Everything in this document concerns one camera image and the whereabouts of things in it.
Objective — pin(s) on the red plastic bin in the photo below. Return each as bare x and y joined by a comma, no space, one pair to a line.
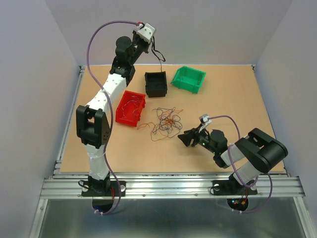
129,110

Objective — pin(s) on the aluminium front rail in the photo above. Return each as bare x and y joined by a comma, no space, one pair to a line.
155,186

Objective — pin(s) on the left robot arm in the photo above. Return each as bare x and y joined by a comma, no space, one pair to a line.
92,125

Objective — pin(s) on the green plastic bin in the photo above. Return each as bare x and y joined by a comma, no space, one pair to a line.
189,79

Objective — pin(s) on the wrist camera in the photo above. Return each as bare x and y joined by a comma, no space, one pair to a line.
145,31
205,121

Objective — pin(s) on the aluminium left side rail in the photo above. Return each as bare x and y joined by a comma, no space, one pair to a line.
43,203

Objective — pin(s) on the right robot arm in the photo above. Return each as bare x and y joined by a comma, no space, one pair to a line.
262,152

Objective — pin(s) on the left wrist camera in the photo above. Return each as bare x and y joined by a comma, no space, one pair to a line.
145,31

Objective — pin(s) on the aluminium rail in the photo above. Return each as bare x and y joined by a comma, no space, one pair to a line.
43,203
155,186

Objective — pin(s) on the black plastic bin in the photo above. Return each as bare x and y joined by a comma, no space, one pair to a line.
156,84

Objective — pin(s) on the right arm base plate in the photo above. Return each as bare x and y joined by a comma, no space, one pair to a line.
229,187

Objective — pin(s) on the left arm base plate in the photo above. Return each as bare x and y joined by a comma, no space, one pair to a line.
110,190

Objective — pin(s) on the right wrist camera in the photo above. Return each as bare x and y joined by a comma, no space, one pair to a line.
205,121

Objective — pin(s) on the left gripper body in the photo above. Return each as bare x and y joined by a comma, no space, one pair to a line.
138,45

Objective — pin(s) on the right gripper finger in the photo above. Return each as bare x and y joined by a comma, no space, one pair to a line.
193,131
187,138

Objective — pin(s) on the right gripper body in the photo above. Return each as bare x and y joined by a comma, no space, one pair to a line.
202,138

